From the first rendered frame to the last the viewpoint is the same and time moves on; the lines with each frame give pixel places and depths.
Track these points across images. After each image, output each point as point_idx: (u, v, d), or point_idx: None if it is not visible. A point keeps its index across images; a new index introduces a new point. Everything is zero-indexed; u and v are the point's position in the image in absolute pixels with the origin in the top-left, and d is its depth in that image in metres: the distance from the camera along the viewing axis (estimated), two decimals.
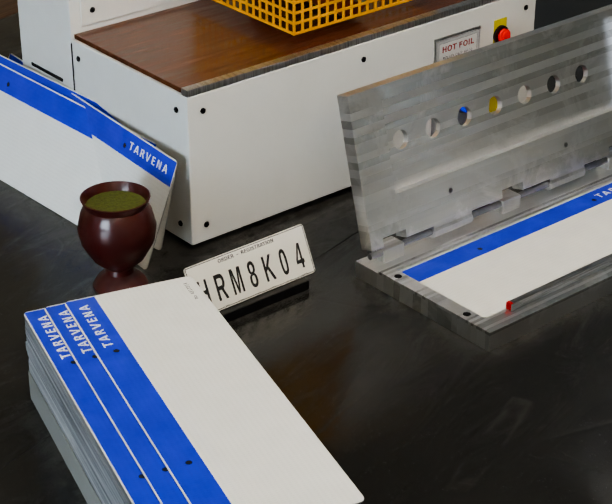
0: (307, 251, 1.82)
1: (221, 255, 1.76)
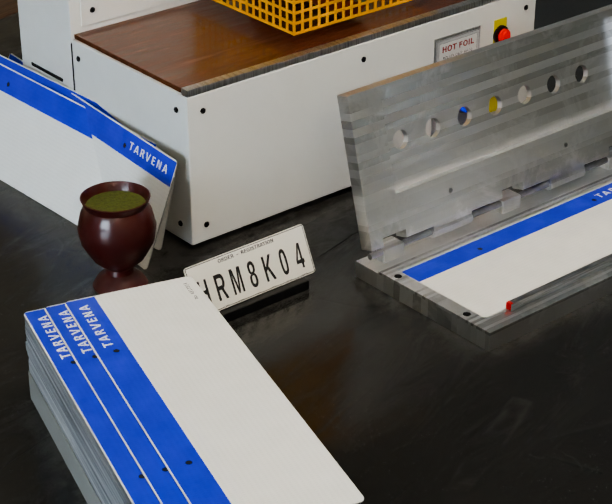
0: (307, 251, 1.82)
1: (221, 255, 1.76)
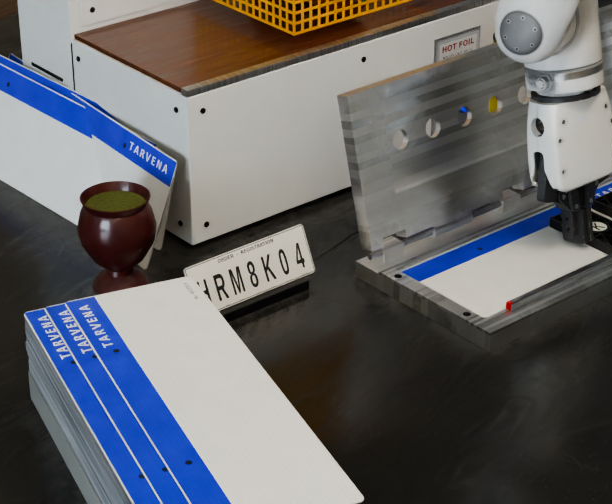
0: (307, 251, 1.82)
1: (221, 255, 1.76)
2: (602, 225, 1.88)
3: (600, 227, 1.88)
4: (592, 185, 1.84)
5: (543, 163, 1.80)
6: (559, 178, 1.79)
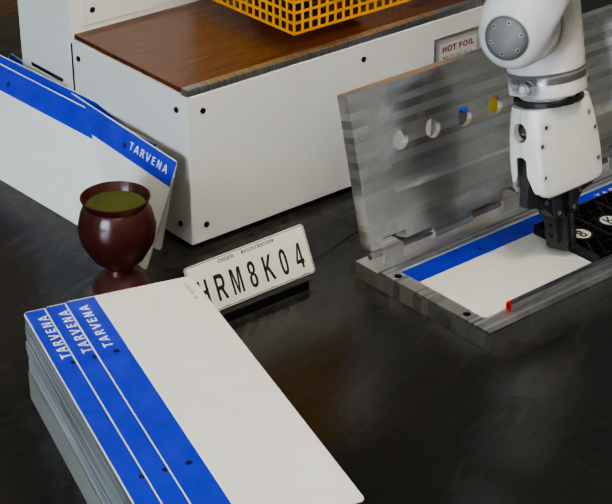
0: (307, 251, 1.82)
1: (221, 255, 1.76)
2: None
3: None
4: (575, 191, 1.82)
5: (526, 169, 1.79)
6: (542, 184, 1.77)
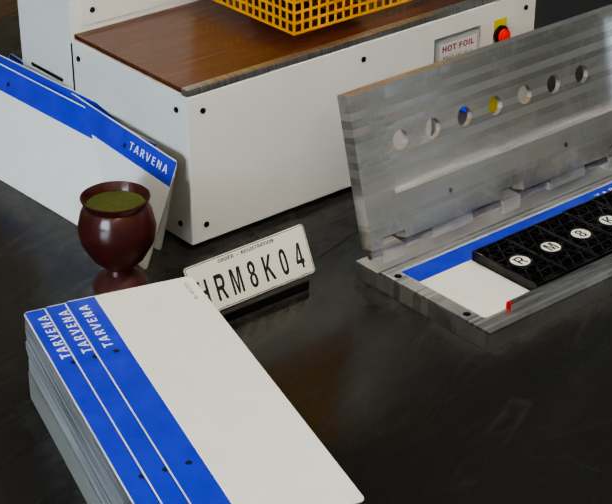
0: (307, 251, 1.82)
1: (221, 255, 1.76)
2: None
3: None
4: None
5: None
6: None
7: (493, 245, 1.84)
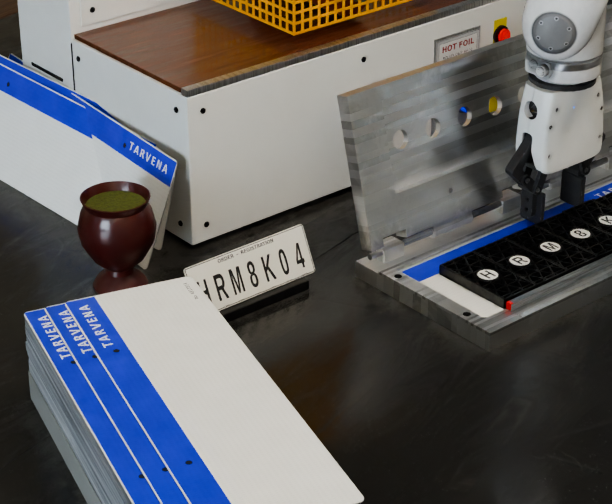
0: (307, 251, 1.82)
1: (221, 255, 1.76)
2: None
3: None
4: (585, 159, 1.91)
5: (528, 139, 1.85)
6: (544, 162, 1.84)
7: (492, 245, 1.84)
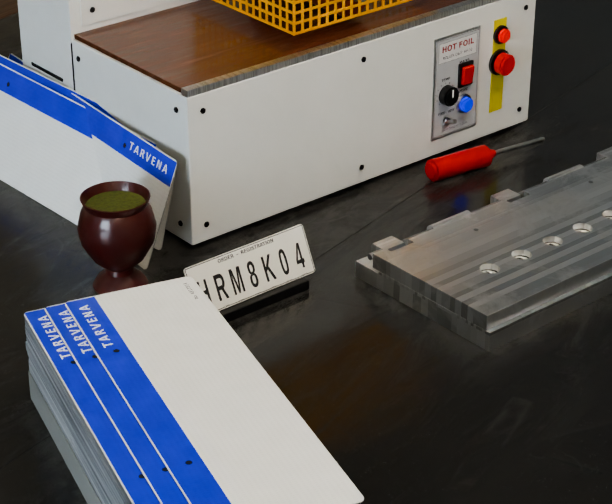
0: (307, 251, 1.82)
1: (221, 255, 1.76)
2: None
3: None
4: None
5: None
6: None
7: None
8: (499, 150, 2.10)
